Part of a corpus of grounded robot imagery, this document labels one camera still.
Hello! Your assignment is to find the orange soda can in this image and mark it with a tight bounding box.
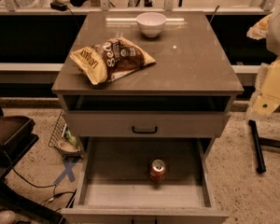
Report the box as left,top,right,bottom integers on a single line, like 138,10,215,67
149,159,166,183

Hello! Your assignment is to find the open lower drawer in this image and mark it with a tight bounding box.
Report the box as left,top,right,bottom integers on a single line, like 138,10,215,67
62,138,229,224

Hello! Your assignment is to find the black metal stand base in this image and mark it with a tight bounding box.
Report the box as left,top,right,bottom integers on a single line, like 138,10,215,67
248,120,280,174

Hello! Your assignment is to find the black cart with tray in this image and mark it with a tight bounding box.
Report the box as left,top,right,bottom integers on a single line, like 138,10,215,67
0,106,64,224

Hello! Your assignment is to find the black floor cable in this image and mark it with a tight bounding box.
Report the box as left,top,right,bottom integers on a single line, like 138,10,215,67
3,149,77,212

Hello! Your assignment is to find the black power adapter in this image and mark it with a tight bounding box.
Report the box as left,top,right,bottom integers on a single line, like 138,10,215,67
50,1,67,11

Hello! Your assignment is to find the yellow brown chip bag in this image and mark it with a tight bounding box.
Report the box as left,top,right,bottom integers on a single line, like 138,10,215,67
70,37,156,85

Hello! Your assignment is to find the grey drawer cabinet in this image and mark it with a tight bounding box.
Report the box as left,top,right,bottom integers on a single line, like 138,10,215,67
51,10,245,224

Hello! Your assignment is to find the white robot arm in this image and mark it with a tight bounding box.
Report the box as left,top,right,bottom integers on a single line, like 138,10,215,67
246,5,280,120

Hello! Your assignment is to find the white shoe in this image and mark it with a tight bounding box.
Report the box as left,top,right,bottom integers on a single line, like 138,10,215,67
0,210,16,224

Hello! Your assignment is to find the white ceramic bowl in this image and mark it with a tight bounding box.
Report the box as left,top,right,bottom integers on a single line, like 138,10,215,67
136,12,166,37

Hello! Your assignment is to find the wire basket with items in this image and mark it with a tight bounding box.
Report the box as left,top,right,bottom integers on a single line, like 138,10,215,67
49,111,83,157

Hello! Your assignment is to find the closed drawer with black handle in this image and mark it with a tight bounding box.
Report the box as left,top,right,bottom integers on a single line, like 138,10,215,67
63,111,230,138

